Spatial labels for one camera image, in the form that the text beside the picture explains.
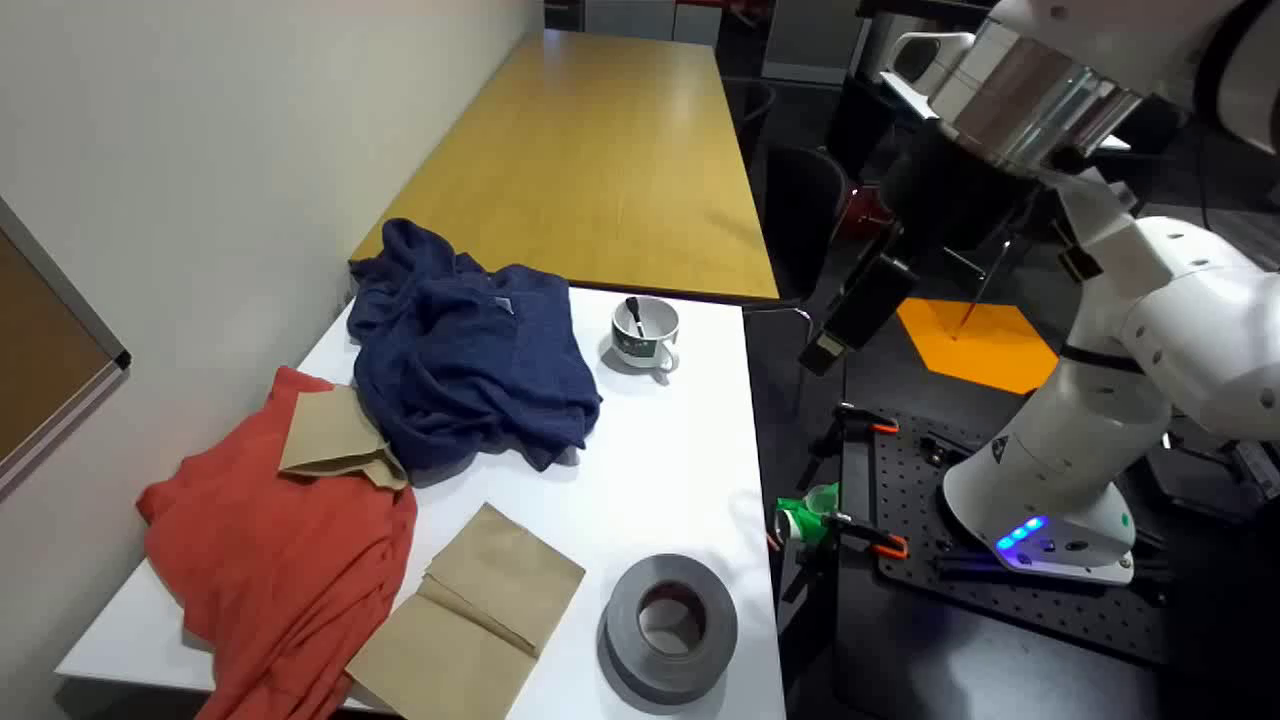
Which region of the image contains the framed cork board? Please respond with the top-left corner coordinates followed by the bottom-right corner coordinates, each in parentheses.
top-left (0, 194), bottom-right (136, 503)

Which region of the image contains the green crumpled object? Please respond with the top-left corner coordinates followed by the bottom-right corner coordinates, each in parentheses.
top-left (775, 479), bottom-right (846, 549)

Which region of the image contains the large tan paper bag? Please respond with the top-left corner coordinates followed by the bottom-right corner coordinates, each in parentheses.
top-left (340, 499), bottom-right (593, 720)

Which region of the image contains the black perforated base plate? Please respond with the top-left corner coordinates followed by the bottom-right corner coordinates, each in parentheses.
top-left (835, 396), bottom-right (1192, 670)

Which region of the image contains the grey duct tape roll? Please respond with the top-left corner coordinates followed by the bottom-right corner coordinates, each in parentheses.
top-left (593, 551), bottom-right (738, 715)

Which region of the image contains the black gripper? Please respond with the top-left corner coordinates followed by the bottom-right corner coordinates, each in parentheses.
top-left (796, 194), bottom-right (925, 378)

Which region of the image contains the black office chair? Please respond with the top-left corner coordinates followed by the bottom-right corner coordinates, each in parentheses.
top-left (754, 134), bottom-right (857, 305)

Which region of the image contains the navy blue cloth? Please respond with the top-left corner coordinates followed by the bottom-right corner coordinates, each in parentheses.
top-left (343, 217), bottom-right (607, 491)

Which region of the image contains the black orange clamp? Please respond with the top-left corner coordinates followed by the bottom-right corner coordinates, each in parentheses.
top-left (835, 399), bottom-right (905, 443)
top-left (832, 513), bottom-right (917, 569)

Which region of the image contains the orange floor sheet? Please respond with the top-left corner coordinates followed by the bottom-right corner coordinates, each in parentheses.
top-left (893, 296), bottom-right (1063, 399)

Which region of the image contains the yellow wooden table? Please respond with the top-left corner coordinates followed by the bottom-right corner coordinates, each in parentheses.
top-left (348, 29), bottom-right (782, 305)

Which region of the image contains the orange red cloth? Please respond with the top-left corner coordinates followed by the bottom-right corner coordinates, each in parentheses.
top-left (133, 362), bottom-right (420, 720)

